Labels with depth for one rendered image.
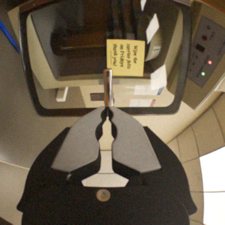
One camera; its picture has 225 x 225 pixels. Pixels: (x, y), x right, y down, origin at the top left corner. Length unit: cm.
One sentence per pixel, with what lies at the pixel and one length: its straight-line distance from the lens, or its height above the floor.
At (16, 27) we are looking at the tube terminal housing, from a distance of 39.
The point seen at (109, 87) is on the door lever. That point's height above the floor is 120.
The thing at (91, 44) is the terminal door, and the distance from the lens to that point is 25.
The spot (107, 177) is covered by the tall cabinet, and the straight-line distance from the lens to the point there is 309.
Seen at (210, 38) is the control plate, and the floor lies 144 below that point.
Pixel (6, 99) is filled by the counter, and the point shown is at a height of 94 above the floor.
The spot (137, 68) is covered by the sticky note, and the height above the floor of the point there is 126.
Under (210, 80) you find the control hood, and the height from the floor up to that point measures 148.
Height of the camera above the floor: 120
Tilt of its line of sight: level
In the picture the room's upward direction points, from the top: 89 degrees clockwise
